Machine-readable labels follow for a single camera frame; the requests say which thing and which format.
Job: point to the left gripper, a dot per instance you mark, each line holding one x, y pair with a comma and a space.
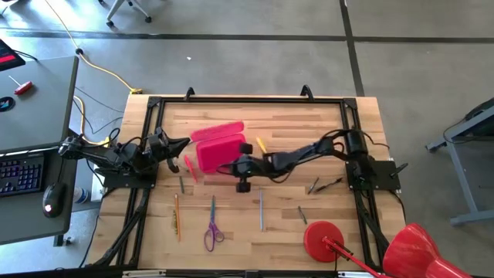
158, 144

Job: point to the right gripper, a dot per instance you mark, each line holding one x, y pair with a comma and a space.
244, 167

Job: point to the red marker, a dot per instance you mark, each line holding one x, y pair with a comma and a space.
190, 169

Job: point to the yellow highlighter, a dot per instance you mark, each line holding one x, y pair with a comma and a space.
261, 145

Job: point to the pink plastic pencil box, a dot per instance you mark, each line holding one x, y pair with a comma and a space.
218, 152

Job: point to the short dark green pencil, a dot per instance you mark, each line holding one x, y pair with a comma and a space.
181, 184

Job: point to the silver pen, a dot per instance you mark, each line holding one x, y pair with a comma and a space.
261, 210

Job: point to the orange pencil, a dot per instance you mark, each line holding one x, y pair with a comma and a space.
177, 216

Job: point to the dark grey pen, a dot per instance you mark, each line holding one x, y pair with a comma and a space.
302, 215
313, 185

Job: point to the green patterned pencil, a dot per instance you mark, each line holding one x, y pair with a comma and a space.
174, 223

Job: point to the long black pen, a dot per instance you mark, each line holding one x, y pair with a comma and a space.
328, 185

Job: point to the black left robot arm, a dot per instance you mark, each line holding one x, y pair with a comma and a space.
104, 154

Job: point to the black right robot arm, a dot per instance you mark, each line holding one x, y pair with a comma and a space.
293, 154

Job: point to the white box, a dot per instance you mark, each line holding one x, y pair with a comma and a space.
96, 191

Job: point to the black table clamp hook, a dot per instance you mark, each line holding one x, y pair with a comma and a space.
306, 92
189, 92

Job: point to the red desk lamp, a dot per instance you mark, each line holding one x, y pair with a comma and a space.
320, 239

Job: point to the black computer mouse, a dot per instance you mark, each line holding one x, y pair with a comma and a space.
53, 199

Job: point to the grey desk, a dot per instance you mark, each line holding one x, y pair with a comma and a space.
38, 108

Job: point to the office chair with grey base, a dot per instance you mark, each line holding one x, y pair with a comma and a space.
116, 9

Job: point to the black clamp lever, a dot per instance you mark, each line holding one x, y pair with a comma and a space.
399, 170

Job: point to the black backlit keyboard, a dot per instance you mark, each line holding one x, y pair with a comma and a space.
21, 175

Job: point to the round dark sticker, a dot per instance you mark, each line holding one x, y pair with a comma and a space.
5, 104

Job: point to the grey metal table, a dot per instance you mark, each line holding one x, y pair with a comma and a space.
482, 125

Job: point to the black rounded device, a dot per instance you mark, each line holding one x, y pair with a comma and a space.
480, 112

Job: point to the black aluminium frame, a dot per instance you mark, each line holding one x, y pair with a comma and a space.
251, 100

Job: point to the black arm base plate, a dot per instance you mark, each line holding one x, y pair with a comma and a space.
116, 181
386, 173

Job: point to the black stereo camera box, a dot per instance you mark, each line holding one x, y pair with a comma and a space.
251, 275

